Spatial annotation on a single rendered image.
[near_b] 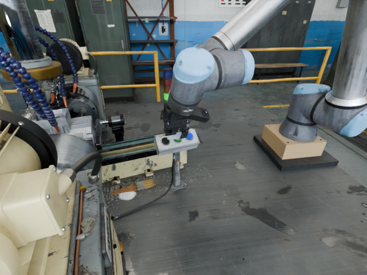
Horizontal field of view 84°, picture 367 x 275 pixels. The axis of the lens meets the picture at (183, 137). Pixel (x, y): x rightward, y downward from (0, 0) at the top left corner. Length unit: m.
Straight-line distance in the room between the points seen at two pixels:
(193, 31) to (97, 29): 2.76
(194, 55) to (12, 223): 0.43
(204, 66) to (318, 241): 0.73
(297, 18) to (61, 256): 6.49
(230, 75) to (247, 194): 0.60
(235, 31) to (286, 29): 5.75
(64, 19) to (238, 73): 3.79
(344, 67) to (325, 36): 6.79
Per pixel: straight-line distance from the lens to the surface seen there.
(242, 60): 0.57
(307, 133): 1.22
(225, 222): 0.87
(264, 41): 6.15
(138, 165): 1.03
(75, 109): 1.18
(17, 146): 0.40
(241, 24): 0.72
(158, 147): 0.78
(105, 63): 4.12
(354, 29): 0.95
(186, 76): 0.48
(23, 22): 0.87
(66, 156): 0.65
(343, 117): 1.07
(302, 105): 1.16
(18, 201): 0.29
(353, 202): 1.16
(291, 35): 6.55
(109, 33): 4.04
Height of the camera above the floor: 1.48
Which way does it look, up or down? 31 degrees down
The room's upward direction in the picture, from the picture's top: straight up
